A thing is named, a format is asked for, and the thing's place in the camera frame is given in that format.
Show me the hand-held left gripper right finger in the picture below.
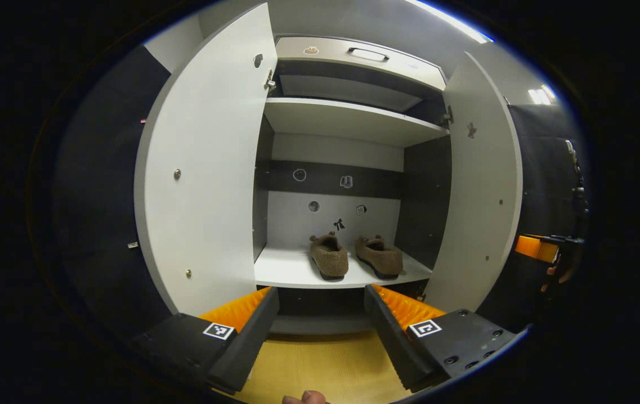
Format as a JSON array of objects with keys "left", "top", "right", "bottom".
[{"left": 363, "top": 283, "right": 519, "bottom": 393}]

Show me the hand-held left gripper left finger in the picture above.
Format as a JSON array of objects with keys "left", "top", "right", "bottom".
[{"left": 129, "top": 286, "right": 280, "bottom": 395}]

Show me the white cabinet door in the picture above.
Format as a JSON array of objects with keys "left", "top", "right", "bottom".
[
  {"left": 133, "top": 3, "right": 278, "bottom": 316},
  {"left": 423, "top": 52, "right": 523, "bottom": 314}
]

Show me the brown fuzzy shoe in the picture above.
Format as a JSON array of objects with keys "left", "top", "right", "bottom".
[
  {"left": 309, "top": 232, "right": 349, "bottom": 281},
  {"left": 354, "top": 235, "right": 404, "bottom": 280}
]

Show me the white shoe cabinet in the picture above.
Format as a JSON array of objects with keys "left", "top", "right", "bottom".
[{"left": 133, "top": 3, "right": 523, "bottom": 337}]

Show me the white thick cabinet shelf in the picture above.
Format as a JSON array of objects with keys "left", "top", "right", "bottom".
[{"left": 254, "top": 245, "right": 434, "bottom": 290}]

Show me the white thin cabinet shelf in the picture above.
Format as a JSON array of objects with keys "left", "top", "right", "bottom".
[{"left": 264, "top": 97, "right": 450, "bottom": 148}]

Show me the beige cabinet drawer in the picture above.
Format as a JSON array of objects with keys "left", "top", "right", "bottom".
[{"left": 275, "top": 36, "right": 447, "bottom": 92}]

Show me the small ceiling light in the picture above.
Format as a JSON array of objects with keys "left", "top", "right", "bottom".
[{"left": 527, "top": 84, "right": 557, "bottom": 105}]

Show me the long ceiling light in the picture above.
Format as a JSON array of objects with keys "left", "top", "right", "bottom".
[{"left": 404, "top": 0, "right": 494, "bottom": 44}]

